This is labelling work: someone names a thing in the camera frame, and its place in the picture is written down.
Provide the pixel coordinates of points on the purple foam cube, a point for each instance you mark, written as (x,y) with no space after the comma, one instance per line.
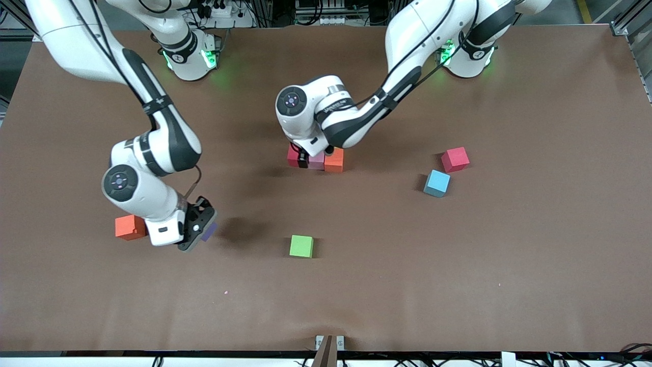
(209,232)

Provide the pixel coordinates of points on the orange foam cube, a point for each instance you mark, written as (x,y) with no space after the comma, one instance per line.
(130,227)
(334,162)

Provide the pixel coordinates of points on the brown table cover sheet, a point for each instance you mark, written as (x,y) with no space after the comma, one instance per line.
(458,285)

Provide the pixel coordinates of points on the red foam cube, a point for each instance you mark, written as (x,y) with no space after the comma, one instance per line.
(292,157)
(455,159)

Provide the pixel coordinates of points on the metal bracket with pole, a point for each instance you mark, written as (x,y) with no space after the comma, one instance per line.
(329,349)

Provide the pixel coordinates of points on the light blue foam cube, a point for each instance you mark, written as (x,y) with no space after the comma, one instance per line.
(437,183)

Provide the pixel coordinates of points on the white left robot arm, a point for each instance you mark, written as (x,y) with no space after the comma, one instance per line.
(417,30)

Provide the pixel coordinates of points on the pink foam cube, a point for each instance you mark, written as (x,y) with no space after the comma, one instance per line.
(316,162)

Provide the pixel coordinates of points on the white power strip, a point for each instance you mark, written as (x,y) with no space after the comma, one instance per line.
(219,9)

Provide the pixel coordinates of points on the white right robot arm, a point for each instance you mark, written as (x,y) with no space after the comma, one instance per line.
(76,46)

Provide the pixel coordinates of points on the green foam cube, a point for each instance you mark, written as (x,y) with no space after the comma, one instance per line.
(301,246)

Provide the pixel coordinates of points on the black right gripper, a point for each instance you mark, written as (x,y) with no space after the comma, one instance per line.
(192,209)

